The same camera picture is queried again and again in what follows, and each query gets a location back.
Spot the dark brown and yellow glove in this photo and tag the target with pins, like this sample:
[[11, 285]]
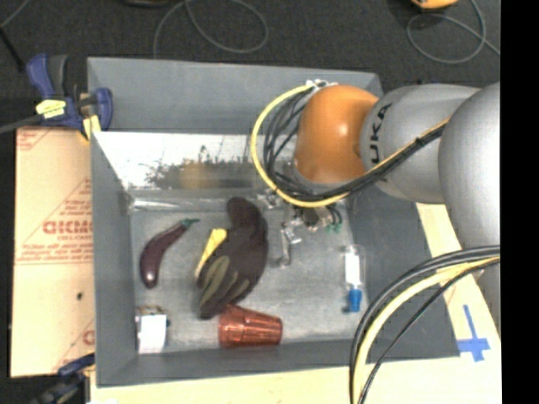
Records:
[[240, 255]]

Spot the grey metal bin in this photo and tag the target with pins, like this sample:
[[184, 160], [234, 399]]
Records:
[[177, 99]]

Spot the purple toy eggplant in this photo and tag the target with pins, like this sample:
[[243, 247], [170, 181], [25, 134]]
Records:
[[156, 254]]

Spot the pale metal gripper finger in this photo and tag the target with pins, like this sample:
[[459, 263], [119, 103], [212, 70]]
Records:
[[270, 199], [289, 237]]

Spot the brown cardboard board, red print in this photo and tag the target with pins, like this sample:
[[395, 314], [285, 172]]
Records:
[[50, 208]]

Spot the small white box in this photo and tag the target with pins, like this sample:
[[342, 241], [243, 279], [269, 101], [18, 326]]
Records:
[[151, 331]]

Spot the clear bottle with blue cap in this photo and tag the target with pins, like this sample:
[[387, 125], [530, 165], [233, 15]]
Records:
[[353, 267]]

